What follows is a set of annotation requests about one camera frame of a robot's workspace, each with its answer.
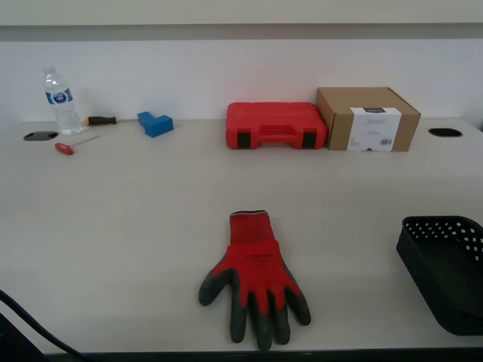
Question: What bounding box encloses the red plastic tool case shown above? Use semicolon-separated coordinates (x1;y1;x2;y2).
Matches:
226;101;328;150

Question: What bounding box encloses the red and grey work glove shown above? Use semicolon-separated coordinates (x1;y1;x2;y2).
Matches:
198;210;312;351

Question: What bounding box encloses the cardboard box with white label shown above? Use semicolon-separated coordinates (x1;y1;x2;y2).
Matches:
315;87;422;153

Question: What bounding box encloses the clear plastic water bottle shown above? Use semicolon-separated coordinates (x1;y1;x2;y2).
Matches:
42;66;85;137

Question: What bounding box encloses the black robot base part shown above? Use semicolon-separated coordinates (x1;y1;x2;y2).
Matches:
0;311;51;362

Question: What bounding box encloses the black cable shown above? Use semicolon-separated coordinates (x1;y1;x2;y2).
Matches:
0;289;97;362

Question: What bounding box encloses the black perforated plastic basket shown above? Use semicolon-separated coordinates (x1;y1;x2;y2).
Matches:
395;215;483;336

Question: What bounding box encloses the black oval table grommet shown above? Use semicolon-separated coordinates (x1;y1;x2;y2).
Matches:
23;130;60;142
428;127;463;138

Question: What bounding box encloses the orange and black handled screwdriver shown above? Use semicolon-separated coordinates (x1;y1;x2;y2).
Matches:
84;115;141;127

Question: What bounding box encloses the blue L-shaped block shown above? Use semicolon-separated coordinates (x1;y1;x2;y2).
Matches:
137;111;174;139

